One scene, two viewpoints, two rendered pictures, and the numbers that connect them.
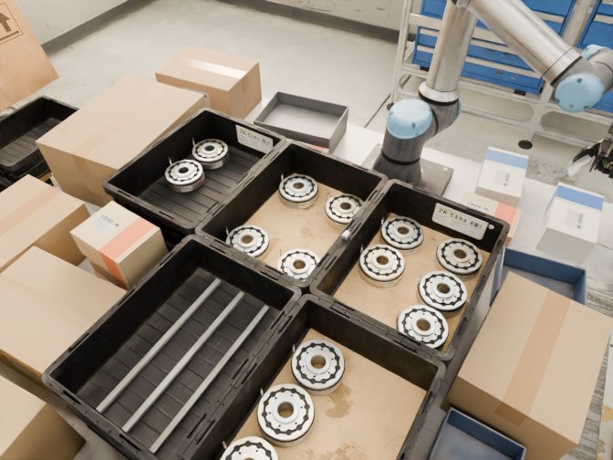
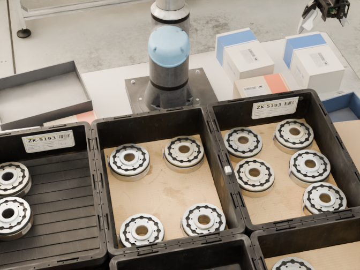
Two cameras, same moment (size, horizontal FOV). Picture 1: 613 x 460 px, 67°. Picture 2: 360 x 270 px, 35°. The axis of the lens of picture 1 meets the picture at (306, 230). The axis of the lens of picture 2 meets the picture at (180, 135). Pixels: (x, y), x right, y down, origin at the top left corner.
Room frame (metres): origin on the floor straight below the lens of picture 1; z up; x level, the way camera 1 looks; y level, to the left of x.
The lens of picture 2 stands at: (0.16, 0.56, 1.96)
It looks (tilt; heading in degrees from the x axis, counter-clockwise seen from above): 48 degrees down; 316
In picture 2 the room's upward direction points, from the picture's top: straight up
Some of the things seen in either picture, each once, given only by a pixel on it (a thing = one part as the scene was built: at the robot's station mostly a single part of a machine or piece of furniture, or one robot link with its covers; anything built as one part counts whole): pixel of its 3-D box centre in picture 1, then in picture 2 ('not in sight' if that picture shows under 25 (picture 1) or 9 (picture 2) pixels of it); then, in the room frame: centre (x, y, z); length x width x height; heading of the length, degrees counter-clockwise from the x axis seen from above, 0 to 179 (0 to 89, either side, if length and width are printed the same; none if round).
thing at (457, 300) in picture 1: (442, 290); (309, 165); (0.58, -0.30, 0.86); 0.10 x 0.10 x 0.01
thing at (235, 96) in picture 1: (211, 87); not in sight; (1.55, 0.35, 0.78); 0.30 x 0.22 x 0.16; 66
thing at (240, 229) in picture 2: (296, 205); (162, 174); (0.78, 0.02, 0.92); 0.40 x 0.30 x 0.02; 148
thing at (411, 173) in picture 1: (398, 162); (169, 87); (1.08, -0.28, 0.80); 0.15 x 0.15 x 0.10
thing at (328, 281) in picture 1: (410, 272); (281, 167); (0.62, -0.23, 0.87); 0.40 x 0.30 x 0.11; 148
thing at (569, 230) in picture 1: (569, 222); (312, 62); (0.89, -0.74, 0.74); 0.20 x 0.12 x 0.09; 151
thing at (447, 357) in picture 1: (414, 258); (284, 154); (0.62, -0.23, 0.92); 0.40 x 0.30 x 0.02; 148
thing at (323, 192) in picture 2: (423, 325); (325, 198); (0.49, -0.24, 0.86); 0.05 x 0.05 x 0.01
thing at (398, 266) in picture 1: (381, 262); (254, 174); (0.66, -0.17, 0.86); 0.10 x 0.10 x 0.01
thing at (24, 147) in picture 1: (50, 170); not in sight; (1.56, 1.12, 0.37); 0.40 x 0.30 x 0.45; 151
